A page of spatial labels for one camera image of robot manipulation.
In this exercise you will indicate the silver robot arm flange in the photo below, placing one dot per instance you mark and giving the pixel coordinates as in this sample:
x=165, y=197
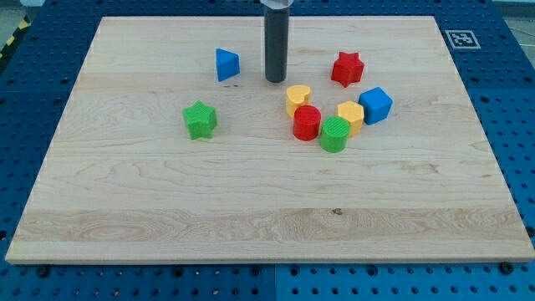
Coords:
x=277, y=4

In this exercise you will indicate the yellow heart block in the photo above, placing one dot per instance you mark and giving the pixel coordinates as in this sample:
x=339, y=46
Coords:
x=297, y=95

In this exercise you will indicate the red cylinder block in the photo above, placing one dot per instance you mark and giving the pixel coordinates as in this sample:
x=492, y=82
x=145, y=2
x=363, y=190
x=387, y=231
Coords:
x=306, y=122

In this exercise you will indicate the green cylinder block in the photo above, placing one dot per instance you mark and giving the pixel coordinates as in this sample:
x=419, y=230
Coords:
x=334, y=134

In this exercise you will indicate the green star block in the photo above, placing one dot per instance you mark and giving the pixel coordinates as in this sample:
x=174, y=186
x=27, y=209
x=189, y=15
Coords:
x=200, y=120

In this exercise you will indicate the yellow hexagon block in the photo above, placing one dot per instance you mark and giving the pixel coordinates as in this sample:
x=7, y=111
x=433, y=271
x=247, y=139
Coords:
x=353, y=113

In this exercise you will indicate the blue triangular prism block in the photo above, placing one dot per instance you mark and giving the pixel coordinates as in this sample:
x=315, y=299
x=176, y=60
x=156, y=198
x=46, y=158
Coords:
x=227, y=63

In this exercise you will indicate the light wooden board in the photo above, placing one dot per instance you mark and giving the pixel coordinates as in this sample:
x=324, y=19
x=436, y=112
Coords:
x=123, y=182

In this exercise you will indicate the red star block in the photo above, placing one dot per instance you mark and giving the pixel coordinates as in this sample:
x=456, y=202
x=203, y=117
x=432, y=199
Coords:
x=347, y=69

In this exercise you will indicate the blue cube block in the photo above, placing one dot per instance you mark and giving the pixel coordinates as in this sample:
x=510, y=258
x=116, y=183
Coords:
x=376, y=104

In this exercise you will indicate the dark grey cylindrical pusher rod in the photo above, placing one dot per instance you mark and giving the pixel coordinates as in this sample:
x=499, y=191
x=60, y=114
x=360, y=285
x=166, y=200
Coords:
x=276, y=24

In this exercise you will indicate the white fiducial marker tag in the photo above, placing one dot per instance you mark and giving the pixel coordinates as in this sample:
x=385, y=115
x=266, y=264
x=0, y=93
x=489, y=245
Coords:
x=462, y=39

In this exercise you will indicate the black bolt left front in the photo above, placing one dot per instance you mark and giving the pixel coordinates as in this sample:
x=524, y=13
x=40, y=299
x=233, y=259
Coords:
x=43, y=271

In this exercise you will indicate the black bolt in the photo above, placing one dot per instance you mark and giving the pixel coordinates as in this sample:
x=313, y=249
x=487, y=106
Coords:
x=506, y=268
x=43, y=271

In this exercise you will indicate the black bolt right front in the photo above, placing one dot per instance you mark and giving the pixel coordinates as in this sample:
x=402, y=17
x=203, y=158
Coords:
x=506, y=268

